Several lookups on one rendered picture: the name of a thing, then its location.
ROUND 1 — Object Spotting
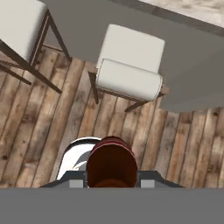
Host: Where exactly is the grey dining counter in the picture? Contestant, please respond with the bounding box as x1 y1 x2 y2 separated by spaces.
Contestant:
39 0 224 114

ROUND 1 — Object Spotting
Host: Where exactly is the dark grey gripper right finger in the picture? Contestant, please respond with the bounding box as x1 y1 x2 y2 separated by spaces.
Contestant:
136 170 186 189

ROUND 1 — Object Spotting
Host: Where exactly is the brown bottle with red band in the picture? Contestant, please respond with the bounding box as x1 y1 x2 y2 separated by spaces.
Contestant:
86 136 138 189

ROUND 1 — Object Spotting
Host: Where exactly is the white cushioned wooden chair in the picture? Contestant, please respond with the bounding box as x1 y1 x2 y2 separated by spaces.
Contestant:
87 24 171 113
0 0 73 95

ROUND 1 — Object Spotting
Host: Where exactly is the white round object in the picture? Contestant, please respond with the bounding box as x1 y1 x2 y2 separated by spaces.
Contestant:
55 136 102 181

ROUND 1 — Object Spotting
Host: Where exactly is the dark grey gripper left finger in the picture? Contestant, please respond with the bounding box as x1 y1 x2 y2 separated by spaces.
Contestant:
39 170 88 189

